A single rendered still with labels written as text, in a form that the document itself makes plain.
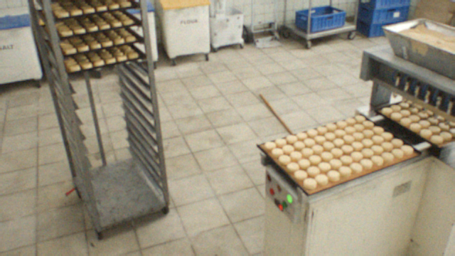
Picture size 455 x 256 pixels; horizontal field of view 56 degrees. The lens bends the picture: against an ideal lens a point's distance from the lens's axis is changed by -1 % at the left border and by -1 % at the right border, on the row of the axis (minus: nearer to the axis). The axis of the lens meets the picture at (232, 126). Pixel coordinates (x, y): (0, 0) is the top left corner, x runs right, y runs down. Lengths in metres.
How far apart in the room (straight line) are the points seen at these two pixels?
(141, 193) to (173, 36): 2.57
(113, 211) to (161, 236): 0.34
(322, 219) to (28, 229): 2.01
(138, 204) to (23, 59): 2.62
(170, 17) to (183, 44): 0.36
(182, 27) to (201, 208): 2.64
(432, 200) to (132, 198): 1.79
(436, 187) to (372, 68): 0.67
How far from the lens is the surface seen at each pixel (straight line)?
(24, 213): 3.32
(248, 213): 2.96
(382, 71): 2.39
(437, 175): 2.20
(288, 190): 1.81
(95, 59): 2.38
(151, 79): 2.40
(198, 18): 5.12
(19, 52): 5.01
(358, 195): 1.94
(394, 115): 2.28
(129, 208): 2.87
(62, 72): 2.25
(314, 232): 1.89
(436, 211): 2.29
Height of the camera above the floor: 1.97
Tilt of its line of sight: 30 degrees down
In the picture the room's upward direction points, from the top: 1 degrees counter-clockwise
